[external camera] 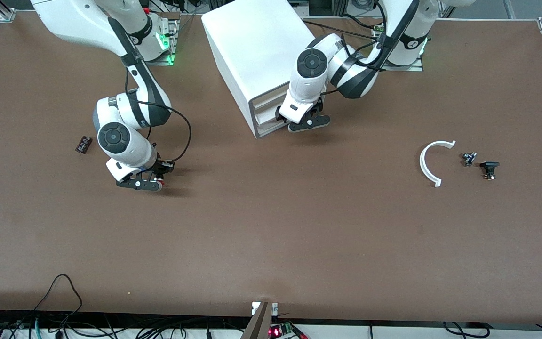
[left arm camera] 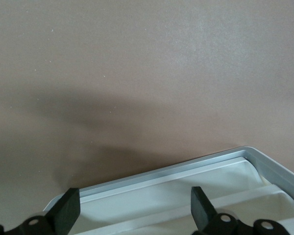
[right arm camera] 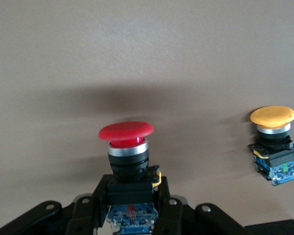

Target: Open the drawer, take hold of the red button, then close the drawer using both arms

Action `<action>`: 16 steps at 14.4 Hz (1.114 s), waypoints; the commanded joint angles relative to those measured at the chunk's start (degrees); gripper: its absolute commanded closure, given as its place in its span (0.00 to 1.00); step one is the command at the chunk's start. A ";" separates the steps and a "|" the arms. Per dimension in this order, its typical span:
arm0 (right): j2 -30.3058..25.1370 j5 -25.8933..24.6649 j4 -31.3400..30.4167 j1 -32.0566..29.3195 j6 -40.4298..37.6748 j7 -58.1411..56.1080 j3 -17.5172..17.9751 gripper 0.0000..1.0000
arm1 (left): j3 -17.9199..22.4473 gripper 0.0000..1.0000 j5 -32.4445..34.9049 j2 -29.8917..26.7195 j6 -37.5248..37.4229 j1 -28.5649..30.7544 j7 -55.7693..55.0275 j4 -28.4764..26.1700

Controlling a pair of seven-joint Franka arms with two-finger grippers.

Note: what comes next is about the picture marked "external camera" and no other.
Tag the small grey black part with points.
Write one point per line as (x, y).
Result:
(468, 159)

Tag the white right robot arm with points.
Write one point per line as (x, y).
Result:
(120, 139)

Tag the red push button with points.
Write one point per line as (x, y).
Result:
(160, 181)

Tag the white mounting bracket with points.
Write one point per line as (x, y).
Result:
(255, 308)

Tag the small black terminal block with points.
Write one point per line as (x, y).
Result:
(83, 144)

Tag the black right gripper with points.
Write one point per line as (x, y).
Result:
(158, 166)

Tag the black switch part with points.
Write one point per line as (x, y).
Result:
(489, 165)

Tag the grey camera post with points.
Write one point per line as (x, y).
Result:
(259, 325)

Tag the red lit circuit board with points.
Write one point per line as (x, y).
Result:
(275, 332)

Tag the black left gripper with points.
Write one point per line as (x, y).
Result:
(317, 108)

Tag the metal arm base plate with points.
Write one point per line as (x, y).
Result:
(175, 42)
(412, 68)

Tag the white curved plastic part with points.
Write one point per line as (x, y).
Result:
(422, 162)

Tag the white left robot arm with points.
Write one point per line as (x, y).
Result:
(311, 66)

